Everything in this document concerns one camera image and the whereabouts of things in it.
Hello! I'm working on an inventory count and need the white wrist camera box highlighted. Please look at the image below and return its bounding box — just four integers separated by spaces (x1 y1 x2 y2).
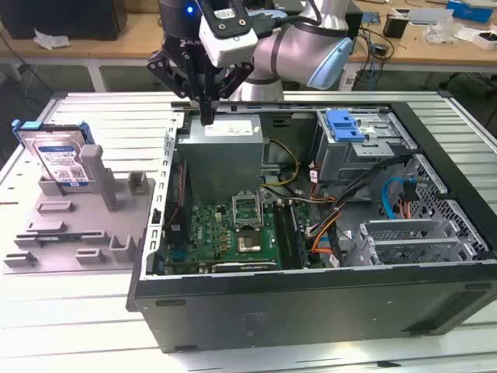
198 0 259 68

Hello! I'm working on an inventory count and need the orange red power wire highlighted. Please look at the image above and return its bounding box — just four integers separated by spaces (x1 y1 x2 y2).
401 172 423 221

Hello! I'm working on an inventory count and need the black RAM slot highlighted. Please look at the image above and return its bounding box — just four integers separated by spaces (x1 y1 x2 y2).
273 198 303 270

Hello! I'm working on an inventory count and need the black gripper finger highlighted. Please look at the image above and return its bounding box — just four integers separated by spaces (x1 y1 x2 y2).
207 61 256 126
146 49 209 126

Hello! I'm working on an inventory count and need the CPU socket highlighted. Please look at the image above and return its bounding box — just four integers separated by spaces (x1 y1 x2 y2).
235 228 266 254

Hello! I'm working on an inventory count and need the blue plastic drive latch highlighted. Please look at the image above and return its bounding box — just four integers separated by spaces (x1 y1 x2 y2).
326 110 368 143

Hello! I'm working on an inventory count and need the grey parts rack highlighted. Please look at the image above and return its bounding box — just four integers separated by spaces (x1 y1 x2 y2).
2 145 158 275

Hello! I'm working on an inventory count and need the grey metal disk bay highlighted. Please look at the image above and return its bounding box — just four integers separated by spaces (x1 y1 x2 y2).
359 217 489 267

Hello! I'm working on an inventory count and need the hard disk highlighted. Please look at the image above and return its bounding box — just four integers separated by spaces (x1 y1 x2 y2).
11 119 96 188

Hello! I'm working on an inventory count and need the yellow and black wire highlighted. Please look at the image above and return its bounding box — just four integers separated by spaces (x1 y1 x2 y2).
262 138 302 195

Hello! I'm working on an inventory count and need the grey flat box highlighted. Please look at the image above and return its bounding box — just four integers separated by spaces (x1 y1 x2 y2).
408 8 454 26

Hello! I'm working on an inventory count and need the orange yellow wire bundle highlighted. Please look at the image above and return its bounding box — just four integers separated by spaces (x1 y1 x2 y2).
306 205 350 257

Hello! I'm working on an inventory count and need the grey metal drive cage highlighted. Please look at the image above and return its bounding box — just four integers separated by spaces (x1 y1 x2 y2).
313 109 419 187

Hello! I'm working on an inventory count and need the metal socket cover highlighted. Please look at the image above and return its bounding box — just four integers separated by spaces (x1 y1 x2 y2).
231 190 265 230

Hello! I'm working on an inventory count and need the clear plastic packaging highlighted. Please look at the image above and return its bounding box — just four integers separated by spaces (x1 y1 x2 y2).
422 17 457 44

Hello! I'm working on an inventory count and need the large black box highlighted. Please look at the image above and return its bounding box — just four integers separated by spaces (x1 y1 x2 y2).
0 0 129 42

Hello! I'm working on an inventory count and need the RAM stick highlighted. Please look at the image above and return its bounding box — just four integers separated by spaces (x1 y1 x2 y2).
289 201 312 268
33 232 81 242

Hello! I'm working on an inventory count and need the black wire bundle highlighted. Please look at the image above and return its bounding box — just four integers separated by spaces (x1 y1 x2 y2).
328 153 415 213

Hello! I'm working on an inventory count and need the black graphics card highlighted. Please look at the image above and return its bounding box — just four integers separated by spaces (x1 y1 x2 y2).
201 259 281 275

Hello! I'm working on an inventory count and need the small black container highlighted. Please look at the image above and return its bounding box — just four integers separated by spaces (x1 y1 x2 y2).
383 13 409 39

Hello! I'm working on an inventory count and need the blue data wire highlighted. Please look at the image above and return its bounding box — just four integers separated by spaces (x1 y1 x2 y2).
381 176 413 219

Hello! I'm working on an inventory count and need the blue cardboard box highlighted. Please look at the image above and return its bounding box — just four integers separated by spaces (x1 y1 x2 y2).
446 0 497 19

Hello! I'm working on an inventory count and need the green motherboard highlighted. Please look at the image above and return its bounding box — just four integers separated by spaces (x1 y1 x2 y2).
165 192 323 275

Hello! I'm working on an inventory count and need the crumpled white plastic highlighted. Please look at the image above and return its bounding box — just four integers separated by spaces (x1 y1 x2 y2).
33 26 73 51

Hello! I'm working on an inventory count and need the grey power supply unit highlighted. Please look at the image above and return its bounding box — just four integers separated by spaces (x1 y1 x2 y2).
176 114 266 195

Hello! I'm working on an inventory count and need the black PC case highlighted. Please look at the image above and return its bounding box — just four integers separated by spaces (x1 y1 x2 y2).
126 99 497 354

